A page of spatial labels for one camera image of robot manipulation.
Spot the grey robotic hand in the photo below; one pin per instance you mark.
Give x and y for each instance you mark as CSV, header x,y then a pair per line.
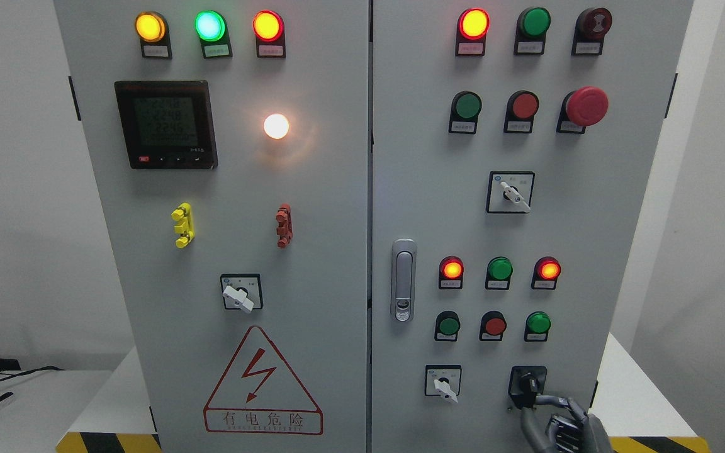
x,y
579,432

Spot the black rotary knob switch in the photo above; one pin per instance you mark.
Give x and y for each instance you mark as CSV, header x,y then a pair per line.
x,y
525,384

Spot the green push button lower right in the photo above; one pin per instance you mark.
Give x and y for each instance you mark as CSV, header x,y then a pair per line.
x,y
537,327

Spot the green push button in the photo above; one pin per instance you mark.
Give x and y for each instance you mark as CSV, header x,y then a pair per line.
x,y
537,327
447,326
465,108

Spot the red push button lower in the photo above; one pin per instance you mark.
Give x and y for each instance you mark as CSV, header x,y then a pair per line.
x,y
492,327

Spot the red push button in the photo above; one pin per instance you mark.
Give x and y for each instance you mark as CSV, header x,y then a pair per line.
x,y
492,327
521,109

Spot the red lit indicator middle right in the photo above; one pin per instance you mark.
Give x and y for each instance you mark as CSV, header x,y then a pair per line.
x,y
546,273

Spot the green push button lower left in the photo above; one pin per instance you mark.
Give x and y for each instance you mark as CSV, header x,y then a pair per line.
x,y
447,326

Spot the green indicator middle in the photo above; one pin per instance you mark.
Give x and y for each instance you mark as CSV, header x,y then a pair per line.
x,y
498,274

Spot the red lit indicator middle left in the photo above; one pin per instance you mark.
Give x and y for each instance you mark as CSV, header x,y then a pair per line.
x,y
451,271

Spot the grey electrical cabinet right door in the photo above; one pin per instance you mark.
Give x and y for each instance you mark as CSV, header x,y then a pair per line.
x,y
430,185

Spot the grey electrical cabinet door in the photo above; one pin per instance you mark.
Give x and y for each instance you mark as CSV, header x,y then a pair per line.
x,y
430,185
315,289

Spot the red emergency stop mushroom button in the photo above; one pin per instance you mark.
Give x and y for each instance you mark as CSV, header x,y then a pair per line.
x,y
582,108

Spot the red electric hazard warning sticker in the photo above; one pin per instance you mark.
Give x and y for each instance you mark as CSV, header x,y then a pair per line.
x,y
260,393

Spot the red push button upper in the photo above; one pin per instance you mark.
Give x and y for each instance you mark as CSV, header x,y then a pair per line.
x,y
521,109

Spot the green push button upper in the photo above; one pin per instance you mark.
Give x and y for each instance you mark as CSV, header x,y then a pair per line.
x,y
465,108

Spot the red terminal connector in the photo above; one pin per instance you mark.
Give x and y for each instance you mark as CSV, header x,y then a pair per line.
x,y
284,228

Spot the green indicator top right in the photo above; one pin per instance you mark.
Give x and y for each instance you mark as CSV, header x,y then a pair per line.
x,y
531,27

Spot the dark red buzzer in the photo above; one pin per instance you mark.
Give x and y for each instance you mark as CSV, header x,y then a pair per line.
x,y
590,30

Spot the red lit indicator top right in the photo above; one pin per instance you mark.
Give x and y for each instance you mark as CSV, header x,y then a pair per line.
x,y
472,27

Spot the white glowing lamp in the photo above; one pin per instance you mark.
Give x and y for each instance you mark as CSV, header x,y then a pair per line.
x,y
276,126

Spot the yellow terminal connector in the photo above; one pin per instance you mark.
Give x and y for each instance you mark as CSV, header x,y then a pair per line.
x,y
183,219

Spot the grey electrical cabinet left door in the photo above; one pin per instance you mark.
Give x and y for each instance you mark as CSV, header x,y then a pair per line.
x,y
315,289

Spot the red lit indicator light left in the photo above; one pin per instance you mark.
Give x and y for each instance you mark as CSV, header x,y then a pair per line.
x,y
269,32

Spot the black digital power meter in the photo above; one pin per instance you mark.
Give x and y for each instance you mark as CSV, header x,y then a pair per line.
x,y
167,124

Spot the green lit indicator light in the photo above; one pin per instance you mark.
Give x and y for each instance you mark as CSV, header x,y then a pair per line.
x,y
213,34

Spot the yellow indicator light top left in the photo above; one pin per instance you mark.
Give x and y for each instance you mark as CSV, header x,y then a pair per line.
x,y
153,33

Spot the white selector switch lower right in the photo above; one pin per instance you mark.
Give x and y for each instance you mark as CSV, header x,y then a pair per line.
x,y
443,381

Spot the white selector switch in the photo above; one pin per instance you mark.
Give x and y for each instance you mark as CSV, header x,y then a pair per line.
x,y
443,381
509,192

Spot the white selector switch upper right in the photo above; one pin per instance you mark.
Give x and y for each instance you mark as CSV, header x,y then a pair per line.
x,y
509,192

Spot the silver door latch handle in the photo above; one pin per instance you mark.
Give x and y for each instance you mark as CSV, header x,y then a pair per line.
x,y
403,253

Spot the white selector switch left door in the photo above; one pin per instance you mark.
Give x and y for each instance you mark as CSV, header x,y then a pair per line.
x,y
242,291

